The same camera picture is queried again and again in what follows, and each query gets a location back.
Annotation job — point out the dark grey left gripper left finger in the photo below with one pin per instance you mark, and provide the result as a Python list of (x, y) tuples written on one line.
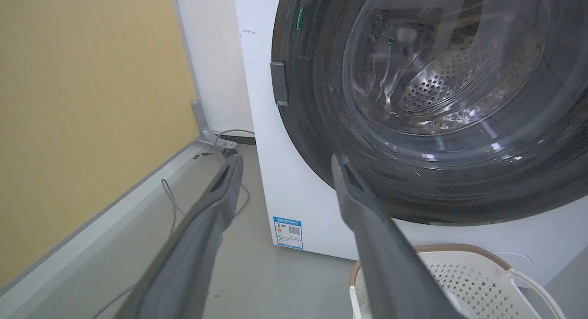
[(193, 254)]

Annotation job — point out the white washing machine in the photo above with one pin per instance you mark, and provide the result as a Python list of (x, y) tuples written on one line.
[(294, 181)]

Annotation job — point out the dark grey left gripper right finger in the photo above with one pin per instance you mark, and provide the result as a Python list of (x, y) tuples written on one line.
[(390, 259)]

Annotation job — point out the blue energy label sticker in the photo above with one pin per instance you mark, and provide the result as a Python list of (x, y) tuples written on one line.
[(288, 233)]

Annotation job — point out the round dark glass washer door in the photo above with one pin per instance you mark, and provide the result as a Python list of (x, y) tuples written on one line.
[(432, 103)]

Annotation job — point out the white perforated laundry basket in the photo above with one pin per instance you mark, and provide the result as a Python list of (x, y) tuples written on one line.
[(477, 282)]

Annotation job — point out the grey metal corner bracket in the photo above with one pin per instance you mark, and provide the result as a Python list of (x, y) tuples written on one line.
[(209, 128)]

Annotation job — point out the grey tape patch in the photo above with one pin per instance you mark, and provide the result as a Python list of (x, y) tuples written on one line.
[(279, 83)]

